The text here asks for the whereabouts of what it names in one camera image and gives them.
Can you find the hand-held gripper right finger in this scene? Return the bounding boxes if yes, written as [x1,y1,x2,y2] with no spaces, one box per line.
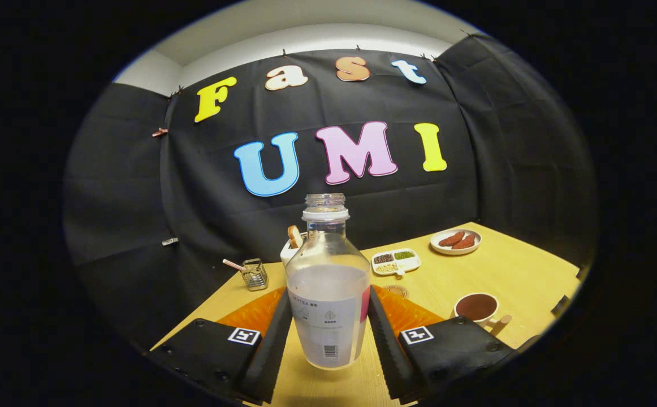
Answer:
[367,284,516,405]

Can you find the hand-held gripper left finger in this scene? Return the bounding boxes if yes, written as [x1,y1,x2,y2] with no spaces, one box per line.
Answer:
[148,285,294,405]

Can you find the clear juice bottle white label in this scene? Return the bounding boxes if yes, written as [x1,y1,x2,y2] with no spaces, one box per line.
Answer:
[286,193,372,371]

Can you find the beige cup wooden handle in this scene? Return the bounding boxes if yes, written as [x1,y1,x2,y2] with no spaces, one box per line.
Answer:
[453,293,513,338]

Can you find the white divided grain dish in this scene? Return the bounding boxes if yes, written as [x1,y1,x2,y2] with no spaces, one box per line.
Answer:
[371,248,422,276]

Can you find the white toaster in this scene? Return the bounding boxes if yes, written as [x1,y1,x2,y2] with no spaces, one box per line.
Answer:
[280,232,309,266]

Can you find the wooden table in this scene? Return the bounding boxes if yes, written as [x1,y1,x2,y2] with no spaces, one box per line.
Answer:
[150,222,583,407]

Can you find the round white plate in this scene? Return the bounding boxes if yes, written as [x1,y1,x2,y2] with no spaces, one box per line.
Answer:
[430,228,482,256]

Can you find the black backdrop cloth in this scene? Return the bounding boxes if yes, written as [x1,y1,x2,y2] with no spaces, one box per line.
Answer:
[63,34,598,351]

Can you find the metal wire basket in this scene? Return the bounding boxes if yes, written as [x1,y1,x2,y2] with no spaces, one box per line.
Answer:
[242,258,269,291]

